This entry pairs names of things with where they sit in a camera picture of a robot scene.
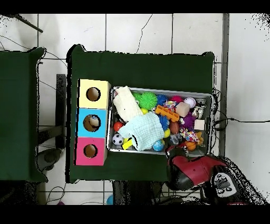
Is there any mint knitted cloth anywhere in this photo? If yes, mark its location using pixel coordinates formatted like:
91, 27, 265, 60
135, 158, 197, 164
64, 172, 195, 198
117, 111, 165, 151

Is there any wooden box with three holes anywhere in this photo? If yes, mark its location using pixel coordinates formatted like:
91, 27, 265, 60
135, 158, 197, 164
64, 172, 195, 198
73, 78, 112, 166

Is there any globe print ball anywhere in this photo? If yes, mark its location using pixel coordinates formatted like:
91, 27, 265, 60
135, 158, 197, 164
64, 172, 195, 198
152, 139, 165, 152

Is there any purple plush monster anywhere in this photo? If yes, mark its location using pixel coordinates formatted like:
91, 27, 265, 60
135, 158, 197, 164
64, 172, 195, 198
179, 111, 197, 130

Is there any orange long toy block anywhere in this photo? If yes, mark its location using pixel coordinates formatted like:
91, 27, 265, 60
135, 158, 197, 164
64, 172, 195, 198
155, 105, 180, 123

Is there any tan wooden cube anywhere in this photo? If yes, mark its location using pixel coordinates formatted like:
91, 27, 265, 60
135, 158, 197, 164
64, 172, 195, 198
175, 101, 190, 118

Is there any small soccer ball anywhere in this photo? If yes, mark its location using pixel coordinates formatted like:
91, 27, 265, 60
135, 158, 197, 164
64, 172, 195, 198
112, 133, 124, 146

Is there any green spiky rubber ball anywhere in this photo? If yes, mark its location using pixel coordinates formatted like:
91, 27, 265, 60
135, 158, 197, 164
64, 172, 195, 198
138, 91, 158, 111

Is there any cream knitted cloth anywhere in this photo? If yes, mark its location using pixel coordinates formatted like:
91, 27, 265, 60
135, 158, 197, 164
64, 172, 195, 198
112, 85, 144, 123

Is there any dark green table cloth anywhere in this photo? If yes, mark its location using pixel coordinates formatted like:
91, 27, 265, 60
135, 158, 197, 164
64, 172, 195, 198
0, 46, 48, 183
66, 44, 215, 184

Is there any grey rounded stand foot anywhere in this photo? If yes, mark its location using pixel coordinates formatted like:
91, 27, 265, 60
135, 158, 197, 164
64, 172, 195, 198
37, 147, 62, 171

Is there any dark thin rod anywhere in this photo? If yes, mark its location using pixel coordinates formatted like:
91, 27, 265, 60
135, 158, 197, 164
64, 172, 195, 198
8, 14, 44, 33

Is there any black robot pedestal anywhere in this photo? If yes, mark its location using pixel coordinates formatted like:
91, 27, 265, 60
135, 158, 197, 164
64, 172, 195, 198
112, 180, 163, 205

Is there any shallow wire mesh bin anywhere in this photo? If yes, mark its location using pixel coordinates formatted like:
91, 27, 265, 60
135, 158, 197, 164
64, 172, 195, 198
106, 86, 214, 158

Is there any thin black cable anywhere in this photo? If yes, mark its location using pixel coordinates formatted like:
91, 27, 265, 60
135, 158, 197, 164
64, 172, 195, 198
214, 117, 270, 130

